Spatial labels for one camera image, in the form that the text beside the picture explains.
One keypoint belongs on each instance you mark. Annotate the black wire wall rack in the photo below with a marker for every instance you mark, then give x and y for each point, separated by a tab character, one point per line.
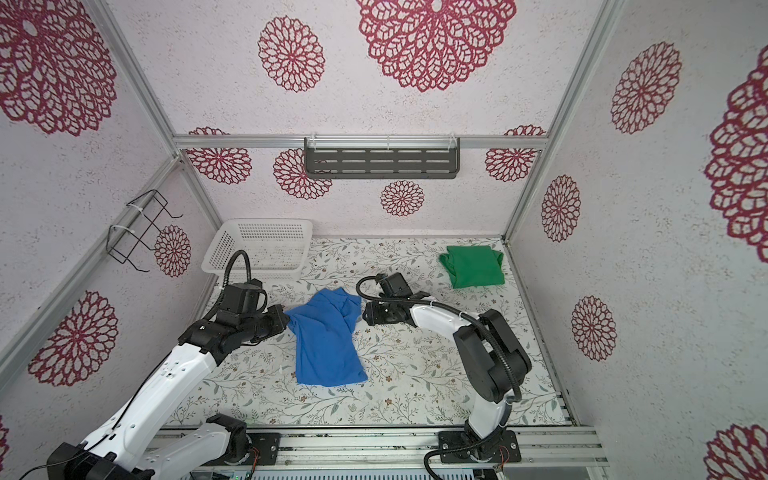
125	237

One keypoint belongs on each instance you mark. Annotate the blue tank top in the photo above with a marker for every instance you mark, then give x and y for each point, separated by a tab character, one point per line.
325	351

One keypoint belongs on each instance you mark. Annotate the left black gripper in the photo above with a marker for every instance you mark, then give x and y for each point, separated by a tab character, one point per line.
281	320

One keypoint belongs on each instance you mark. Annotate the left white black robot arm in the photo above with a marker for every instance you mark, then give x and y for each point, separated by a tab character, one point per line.
119	448

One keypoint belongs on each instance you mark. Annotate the white plastic basket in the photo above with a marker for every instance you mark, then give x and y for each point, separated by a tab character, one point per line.
277	248

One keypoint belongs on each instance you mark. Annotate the green tank top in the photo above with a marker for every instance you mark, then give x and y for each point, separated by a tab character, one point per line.
473	266

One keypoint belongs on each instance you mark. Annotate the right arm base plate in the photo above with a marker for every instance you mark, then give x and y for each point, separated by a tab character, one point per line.
464	447

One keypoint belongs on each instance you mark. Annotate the aluminium front rail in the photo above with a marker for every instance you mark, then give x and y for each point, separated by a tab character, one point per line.
411	448

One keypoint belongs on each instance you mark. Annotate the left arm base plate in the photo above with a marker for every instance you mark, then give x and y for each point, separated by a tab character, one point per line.
262	449

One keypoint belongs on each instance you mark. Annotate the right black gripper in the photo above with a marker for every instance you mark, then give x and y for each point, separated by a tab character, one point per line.
371	317

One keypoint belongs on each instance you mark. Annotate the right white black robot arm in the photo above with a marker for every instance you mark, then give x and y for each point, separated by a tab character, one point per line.
493	358

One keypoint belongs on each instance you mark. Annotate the grey metal wall shelf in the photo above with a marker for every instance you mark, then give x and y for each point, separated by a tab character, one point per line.
383	160

